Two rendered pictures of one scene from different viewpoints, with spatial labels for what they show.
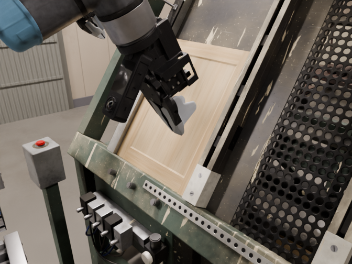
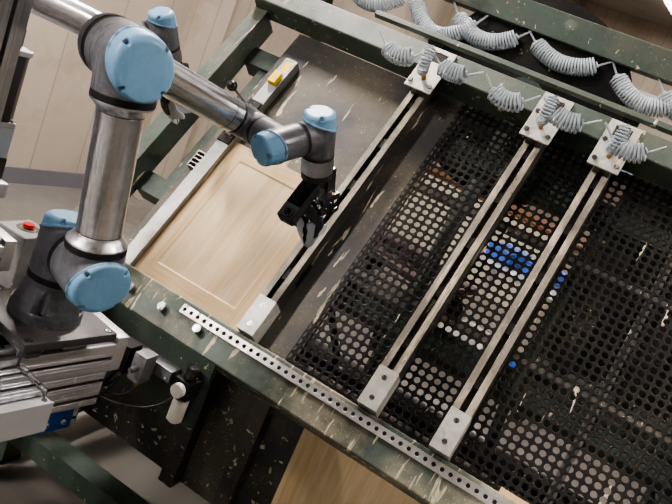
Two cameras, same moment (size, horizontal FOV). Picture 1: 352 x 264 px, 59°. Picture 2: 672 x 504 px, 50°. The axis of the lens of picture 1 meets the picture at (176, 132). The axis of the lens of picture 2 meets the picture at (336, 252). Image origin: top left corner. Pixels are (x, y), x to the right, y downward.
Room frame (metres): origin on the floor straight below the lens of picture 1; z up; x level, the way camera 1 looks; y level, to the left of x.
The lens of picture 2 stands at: (-1.04, 0.66, 1.78)
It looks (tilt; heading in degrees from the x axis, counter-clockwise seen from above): 15 degrees down; 334
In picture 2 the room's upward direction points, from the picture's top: 23 degrees clockwise
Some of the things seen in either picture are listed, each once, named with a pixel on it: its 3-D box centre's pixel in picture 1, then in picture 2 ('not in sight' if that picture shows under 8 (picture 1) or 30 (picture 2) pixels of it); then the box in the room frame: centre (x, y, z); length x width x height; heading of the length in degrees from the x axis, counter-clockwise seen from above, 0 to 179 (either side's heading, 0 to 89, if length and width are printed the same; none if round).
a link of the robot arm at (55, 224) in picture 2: not in sight; (68, 243); (0.43, 0.53, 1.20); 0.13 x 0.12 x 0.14; 21
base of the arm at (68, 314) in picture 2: not in sight; (51, 291); (0.44, 0.54, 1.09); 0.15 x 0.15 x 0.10
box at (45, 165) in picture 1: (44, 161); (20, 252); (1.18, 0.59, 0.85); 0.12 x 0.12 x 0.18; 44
